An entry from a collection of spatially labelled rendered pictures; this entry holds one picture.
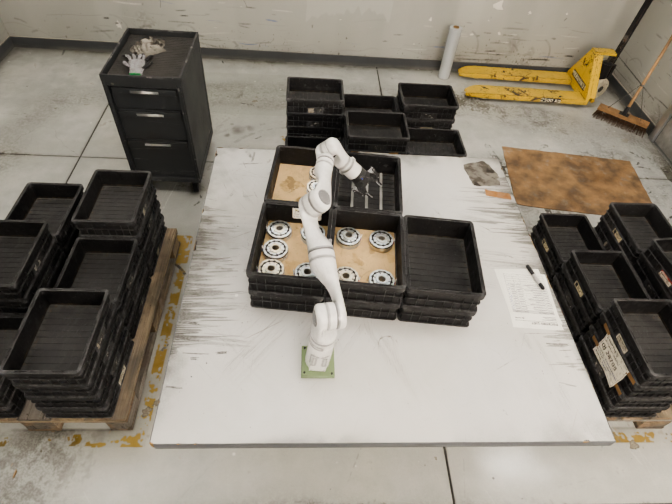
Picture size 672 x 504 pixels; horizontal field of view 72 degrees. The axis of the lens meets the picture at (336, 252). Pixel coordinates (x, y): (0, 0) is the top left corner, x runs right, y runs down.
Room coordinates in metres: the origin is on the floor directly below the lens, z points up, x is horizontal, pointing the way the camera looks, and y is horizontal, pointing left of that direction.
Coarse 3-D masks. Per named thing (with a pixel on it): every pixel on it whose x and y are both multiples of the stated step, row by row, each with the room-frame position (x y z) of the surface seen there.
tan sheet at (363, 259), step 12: (336, 228) 1.41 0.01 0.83; (336, 252) 1.27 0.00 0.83; (348, 252) 1.28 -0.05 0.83; (360, 252) 1.29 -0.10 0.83; (372, 252) 1.29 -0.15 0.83; (336, 264) 1.21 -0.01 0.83; (348, 264) 1.21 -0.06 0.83; (360, 264) 1.22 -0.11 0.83; (372, 264) 1.23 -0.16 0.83; (384, 264) 1.24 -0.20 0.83; (360, 276) 1.16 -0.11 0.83
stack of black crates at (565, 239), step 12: (540, 216) 2.16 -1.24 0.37; (552, 216) 2.18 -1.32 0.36; (564, 216) 2.18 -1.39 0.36; (576, 216) 2.19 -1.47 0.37; (540, 228) 2.10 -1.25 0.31; (552, 228) 2.16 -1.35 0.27; (564, 228) 2.18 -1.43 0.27; (576, 228) 2.19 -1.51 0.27; (588, 228) 2.11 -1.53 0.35; (540, 240) 2.04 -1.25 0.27; (552, 240) 1.95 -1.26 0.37; (564, 240) 2.07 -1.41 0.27; (576, 240) 2.08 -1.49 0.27; (588, 240) 2.05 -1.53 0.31; (540, 252) 2.00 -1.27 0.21; (552, 252) 1.91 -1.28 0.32; (564, 252) 1.96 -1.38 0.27; (552, 264) 1.85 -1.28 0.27; (552, 276) 1.80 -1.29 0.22
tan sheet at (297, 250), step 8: (296, 224) 1.41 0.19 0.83; (296, 232) 1.36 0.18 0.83; (264, 240) 1.29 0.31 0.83; (288, 240) 1.31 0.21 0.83; (296, 240) 1.31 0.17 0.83; (288, 248) 1.27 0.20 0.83; (296, 248) 1.27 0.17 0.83; (304, 248) 1.27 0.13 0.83; (288, 256) 1.22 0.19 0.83; (296, 256) 1.23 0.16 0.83; (304, 256) 1.23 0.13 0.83; (288, 264) 1.18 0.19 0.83; (296, 264) 1.18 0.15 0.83; (288, 272) 1.14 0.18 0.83
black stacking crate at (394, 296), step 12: (336, 216) 1.42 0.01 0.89; (348, 216) 1.42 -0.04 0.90; (360, 216) 1.42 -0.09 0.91; (372, 216) 1.42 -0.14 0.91; (384, 216) 1.43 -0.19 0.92; (360, 228) 1.42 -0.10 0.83; (372, 228) 1.43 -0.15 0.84; (384, 228) 1.43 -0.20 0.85; (396, 228) 1.43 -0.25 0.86; (396, 240) 1.37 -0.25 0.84; (396, 252) 1.31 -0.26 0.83; (396, 264) 1.25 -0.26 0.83; (396, 276) 1.18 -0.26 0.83; (348, 288) 1.05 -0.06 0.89; (360, 300) 1.04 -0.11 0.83; (372, 300) 1.05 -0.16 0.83; (384, 300) 1.05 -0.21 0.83; (396, 300) 1.05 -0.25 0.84
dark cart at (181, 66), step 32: (128, 32) 2.90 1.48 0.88; (160, 32) 2.94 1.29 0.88; (192, 32) 2.96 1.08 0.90; (160, 64) 2.58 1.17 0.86; (192, 64) 2.71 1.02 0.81; (128, 96) 2.37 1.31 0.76; (160, 96) 2.39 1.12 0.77; (192, 96) 2.58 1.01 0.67; (128, 128) 2.36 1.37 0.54; (160, 128) 2.38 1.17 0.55; (192, 128) 2.44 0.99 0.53; (128, 160) 2.33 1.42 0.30; (160, 160) 2.38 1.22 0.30; (192, 160) 2.38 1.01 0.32
